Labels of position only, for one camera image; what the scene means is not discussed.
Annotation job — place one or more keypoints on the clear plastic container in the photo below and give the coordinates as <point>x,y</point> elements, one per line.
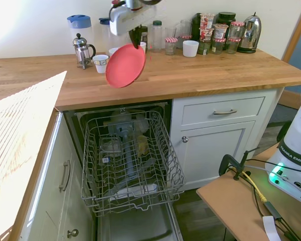
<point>110,146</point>

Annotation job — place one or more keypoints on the dark green bottle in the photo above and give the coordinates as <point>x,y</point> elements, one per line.
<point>196,25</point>

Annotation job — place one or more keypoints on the wooden door frame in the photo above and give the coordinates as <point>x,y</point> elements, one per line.
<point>297,25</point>

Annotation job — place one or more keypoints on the white paper strip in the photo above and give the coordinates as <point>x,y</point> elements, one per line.
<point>272,228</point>

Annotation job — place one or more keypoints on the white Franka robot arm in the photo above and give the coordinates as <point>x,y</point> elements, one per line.
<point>296,140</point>

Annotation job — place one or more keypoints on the yellowish clear cup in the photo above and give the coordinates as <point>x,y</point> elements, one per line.
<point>141,146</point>

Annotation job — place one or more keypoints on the clear pitcher dark blue lid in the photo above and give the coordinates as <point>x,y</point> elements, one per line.
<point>105,37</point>

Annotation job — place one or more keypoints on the pink round plate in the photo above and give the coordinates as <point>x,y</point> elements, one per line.
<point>125,65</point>

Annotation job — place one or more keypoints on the clear drinking glass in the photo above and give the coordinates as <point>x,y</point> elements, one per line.
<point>170,32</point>

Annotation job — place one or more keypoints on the stainless steel kettle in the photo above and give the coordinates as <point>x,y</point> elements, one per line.
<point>250,32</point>

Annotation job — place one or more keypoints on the glass jar red checkered lid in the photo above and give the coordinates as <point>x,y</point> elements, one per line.
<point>237,30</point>
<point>171,46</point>
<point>218,46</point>
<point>233,46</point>
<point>180,41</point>

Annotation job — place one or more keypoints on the black clamp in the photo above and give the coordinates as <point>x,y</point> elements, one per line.
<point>224,163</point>

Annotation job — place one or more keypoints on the white ceramic bowl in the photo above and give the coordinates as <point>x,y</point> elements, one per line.
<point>190,48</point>

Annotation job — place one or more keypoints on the clear pitcher light blue lid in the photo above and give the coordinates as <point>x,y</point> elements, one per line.
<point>78,30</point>

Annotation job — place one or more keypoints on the tall clear glass jar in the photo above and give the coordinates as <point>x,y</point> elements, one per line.
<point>185,27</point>

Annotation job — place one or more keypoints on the glass french press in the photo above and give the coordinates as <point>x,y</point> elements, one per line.
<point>82,52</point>

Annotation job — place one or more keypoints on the white kitchen cabinet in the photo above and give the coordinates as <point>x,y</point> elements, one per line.
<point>52,200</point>
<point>215,150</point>

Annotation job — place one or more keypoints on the wooden mounting board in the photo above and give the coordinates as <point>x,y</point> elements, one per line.
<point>228,200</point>

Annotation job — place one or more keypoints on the open dishwasher door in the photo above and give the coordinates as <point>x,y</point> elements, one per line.
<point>140,226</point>

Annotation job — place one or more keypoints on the green filled jar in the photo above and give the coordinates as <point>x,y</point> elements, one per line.
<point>203,48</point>

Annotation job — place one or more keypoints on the silver cabinet knob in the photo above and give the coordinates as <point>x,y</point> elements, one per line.
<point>73,233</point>
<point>185,139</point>

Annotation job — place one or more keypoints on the small white cup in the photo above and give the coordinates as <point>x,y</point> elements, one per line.
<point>100,64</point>

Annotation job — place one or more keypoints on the red white yogurt pot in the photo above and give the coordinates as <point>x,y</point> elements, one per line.
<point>207,21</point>
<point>206,35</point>
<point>220,31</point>

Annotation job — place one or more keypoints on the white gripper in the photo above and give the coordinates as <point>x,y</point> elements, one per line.
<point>125,21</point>

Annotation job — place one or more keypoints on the clear bottle green lid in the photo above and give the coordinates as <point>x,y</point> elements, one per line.
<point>156,36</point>

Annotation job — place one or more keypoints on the large black tub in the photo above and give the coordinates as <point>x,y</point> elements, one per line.
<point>225,17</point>

